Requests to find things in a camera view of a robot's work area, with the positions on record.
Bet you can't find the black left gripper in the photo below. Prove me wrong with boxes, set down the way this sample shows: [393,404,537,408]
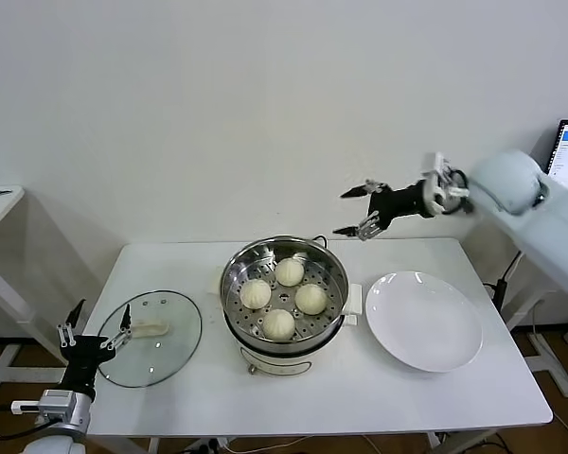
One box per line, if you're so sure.
[55,297,134,399]

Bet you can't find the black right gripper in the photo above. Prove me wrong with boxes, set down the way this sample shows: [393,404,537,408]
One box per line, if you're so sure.
[331,179,433,243]

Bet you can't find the round glass pot lid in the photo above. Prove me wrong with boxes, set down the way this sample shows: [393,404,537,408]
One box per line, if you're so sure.
[96,288,204,390]

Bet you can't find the white steamed baozi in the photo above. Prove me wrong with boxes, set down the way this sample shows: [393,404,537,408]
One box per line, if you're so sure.
[275,256,307,288]
[293,283,329,316]
[239,278,273,310]
[261,307,296,341]

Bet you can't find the stainless steel steamer pot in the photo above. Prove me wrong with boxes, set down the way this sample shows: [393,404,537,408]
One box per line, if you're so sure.
[203,235,364,354]

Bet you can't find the white round plate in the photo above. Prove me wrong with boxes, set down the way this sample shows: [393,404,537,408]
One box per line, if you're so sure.
[364,270,485,375]

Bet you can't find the white power strip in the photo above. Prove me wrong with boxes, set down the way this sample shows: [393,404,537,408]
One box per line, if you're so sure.
[187,436,232,451]

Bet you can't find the white electric cooker base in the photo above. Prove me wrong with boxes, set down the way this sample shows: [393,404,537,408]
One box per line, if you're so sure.
[224,321,347,379]

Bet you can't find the white side desk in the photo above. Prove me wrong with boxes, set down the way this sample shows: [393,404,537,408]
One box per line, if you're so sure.
[504,264,568,401]

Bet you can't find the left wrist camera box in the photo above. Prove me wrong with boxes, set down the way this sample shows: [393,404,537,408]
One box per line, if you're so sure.
[9,388,77,421]

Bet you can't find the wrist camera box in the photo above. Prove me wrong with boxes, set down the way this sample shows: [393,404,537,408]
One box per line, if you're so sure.
[9,388,77,421]
[420,151,472,212]

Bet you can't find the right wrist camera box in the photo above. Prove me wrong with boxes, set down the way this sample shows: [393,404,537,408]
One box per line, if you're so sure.
[420,151,472,212]

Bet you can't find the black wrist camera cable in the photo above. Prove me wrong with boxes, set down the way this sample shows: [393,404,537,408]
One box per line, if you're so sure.
[0,405,44,445]

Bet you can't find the black laptop cable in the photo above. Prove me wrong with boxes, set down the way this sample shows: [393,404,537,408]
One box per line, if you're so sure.
[500,249,525,285]

